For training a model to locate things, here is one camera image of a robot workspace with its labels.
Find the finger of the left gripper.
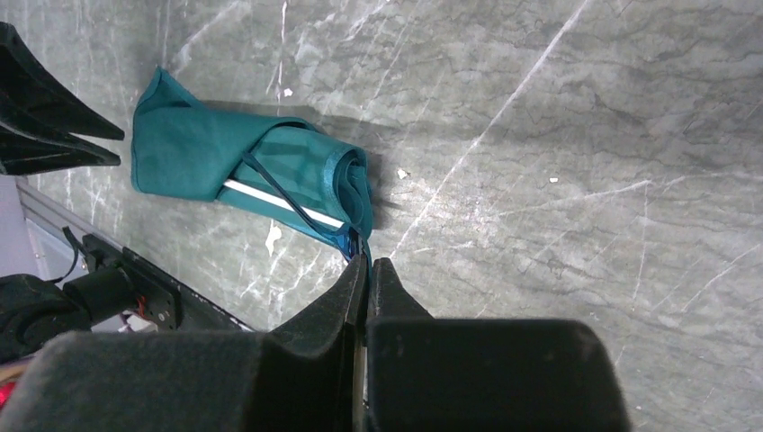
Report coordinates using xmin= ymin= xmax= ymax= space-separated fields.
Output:
xmin=1 ymin=22 xmax=125 ymax=140
xmin=1 ymin=107 xmax=121 ymax=176

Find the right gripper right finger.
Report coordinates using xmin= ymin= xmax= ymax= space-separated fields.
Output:
xmin=366 ymin=258 xmax=632 ymax=431

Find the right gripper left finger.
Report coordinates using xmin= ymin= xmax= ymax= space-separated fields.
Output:
xmin=1 ymin=256 xmax=368 ymax=431

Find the blue plastic utensil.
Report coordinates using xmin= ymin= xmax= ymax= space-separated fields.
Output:
xmin=242 ymin=152 xmax=365 ymax=261

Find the teal cloth napkin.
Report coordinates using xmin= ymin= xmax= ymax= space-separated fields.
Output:
xmin=130 ymin=68 xmax=373 ymax=253

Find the white plastic utensil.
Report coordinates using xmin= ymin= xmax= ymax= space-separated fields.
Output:
xmin=223 ymin=179 xmax=344 ymax=228

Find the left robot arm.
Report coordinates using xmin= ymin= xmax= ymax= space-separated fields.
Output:
xmin=1 ymin=22 xmax=145 ymax=363

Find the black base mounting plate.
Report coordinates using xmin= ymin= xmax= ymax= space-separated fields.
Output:
xmin=83 ymin=234 xmax=252 ymax=331

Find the aluminium frame rail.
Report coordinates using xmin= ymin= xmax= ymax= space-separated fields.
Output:
xmin=14 ymin=177 xmax=122 ymax=249

